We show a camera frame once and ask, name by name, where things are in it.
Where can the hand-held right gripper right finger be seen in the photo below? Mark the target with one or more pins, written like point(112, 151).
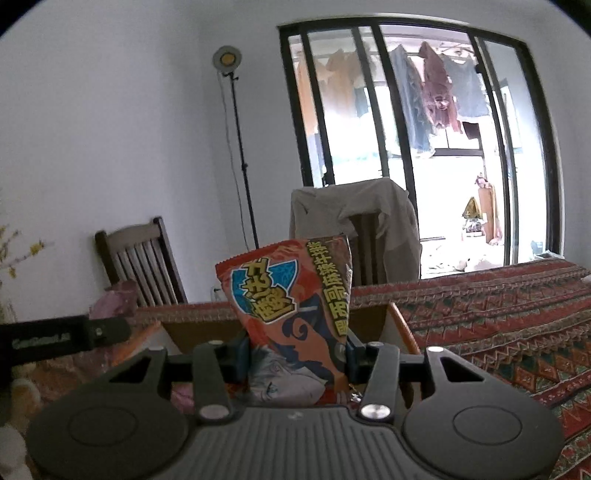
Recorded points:
point(354, 362)

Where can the blue hanging garment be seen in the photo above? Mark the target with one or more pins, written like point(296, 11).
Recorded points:
point(411, 101)

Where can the yellow balcony item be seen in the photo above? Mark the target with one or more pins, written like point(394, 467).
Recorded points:
point(472, 214)

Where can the grey jacket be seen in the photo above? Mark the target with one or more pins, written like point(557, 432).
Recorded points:
point(318, 217)

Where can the beige hanging garment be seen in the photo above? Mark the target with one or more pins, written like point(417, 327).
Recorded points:
point(339, 78)

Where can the maroon hanging garment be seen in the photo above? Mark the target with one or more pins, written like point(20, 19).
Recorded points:
point(438, 87)

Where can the round lamp on black stand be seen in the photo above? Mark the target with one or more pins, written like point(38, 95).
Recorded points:
point(227, 57)

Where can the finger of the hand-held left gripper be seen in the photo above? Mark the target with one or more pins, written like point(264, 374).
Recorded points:
point(108, 330)

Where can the wooden chair under jacket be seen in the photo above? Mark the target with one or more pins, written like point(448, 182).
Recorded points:
point(367, 249)

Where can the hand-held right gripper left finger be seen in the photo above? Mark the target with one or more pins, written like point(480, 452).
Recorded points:
point(243, 360)

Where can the black hanging garment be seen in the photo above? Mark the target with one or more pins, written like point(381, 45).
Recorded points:
point(472, 130)

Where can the wooden balcony cabinet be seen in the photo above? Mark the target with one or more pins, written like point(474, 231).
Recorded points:
point(487, 212)

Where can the printed cardboard box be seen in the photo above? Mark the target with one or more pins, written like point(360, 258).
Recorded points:
point(203, 330)

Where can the pink snack packet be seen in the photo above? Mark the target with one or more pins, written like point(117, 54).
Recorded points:
point(115, 300)
point(182, 399)

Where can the dark wooden chair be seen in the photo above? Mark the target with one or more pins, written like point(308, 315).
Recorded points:
point(134, 233)

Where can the yellow flower sprigs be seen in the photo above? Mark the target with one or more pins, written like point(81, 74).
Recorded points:
point(34, 248)

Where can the orange snack packet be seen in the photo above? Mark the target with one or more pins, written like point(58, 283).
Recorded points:
point(286, 314)

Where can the patterned red tablecloth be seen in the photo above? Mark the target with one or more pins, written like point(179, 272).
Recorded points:
point(485, 323)

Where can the grey-blue hanging shirt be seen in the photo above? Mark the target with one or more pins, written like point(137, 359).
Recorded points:
point(468, 87)

